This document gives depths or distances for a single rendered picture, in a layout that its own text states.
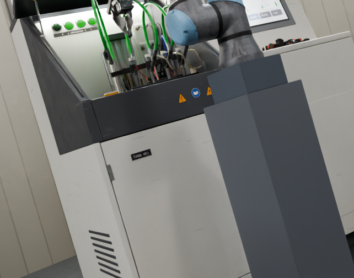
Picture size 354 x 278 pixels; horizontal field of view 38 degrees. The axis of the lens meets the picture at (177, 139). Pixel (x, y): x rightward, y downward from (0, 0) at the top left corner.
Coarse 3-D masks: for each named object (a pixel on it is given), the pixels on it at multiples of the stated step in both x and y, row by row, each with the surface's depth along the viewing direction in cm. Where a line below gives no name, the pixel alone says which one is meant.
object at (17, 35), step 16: (16, 32) 251; (16, 48) 261; (32, 64) 239; (32, 80) 248; (32, 96) 258; (48, 128) 245; (48, 144) 255; (64, 176) 243; (64, 192) 252; (64, 208) 262; (80, 224) 241; (80, 240) 249; (80, 256) 259
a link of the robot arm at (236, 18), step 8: (208, 0) 166; (216, 0) 163; (224, 0) 163; (232, 0) 163; (240, 0) 165; (216, 8) 161; (224, 8) 162; (232, 8) 163; (240, 8) 164; (224, 16) 161; (232, 16) 162; (240, 16) 164; (224, 24) 162; (232, 24) 163; (240, 24) 163; (248, 24) 166; (224, 32) 164; (232, 32) 163
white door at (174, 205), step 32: (160, 128) 200; (192, 128) 206; (128, 160) 193; (160, 160) 198; (192, 160) 204; (128, 192) 191; (160, 192) 197; (192, 192) 203; (224, 192) 209; (128, 224) 190; (160, 224) 195; (192, 224) 201; (224, 224) 207; (160, 256) 194; (192, 256) 200; (224, 256) 206
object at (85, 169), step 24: (96, 144) 188; (72, 168) 224; (96, 168) 192; (72, 192) 236; (96, 192) 200; (96, 216) 210; (120, 216) 189; (96, 240) 221; (120, 240) 190; (96, 264) 232; (120, 264) 198
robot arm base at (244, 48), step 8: (240, 32) 163; (248, 32) 165; (224, 40) 165; (232, 40) 163; (240, 40) 163; (248, 40) 164; (224, 48) 165; (232, 48) 163; (240, 48) 162; (248, 48) 162; (256, 48) 164; (224, 56) 165; (232, 56) 163; (240, 56) 161; (248, 56) 161; (256, 56) 162; (264, 56) 167; (224, 64) 165; (232, 64) 163
